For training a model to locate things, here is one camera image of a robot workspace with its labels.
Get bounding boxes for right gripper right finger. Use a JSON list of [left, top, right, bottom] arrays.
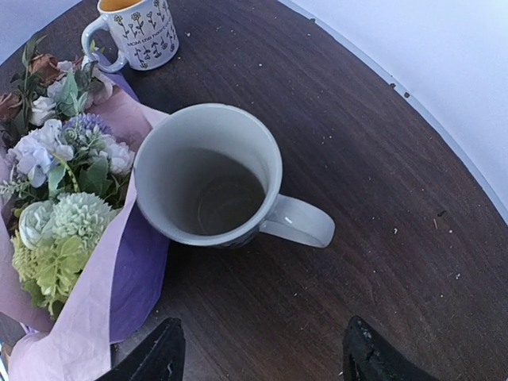
[[343, 316, 437, 381]]

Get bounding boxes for loose brown pink flower bunch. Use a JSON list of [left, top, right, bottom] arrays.
[[1, 35, 113, 148]]

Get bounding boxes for beige floral mug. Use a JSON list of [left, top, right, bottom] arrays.
[[133, 103, 335, 248]]

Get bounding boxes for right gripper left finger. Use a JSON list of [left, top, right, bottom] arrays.
[[98, 317, 186, 381]]

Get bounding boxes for yellow-inside floral mug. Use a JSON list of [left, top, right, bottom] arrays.
[[81, 0, 179, 74]]

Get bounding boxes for purple pink flower bouquet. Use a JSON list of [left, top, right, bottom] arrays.
[[1, 70, 169, 380]]

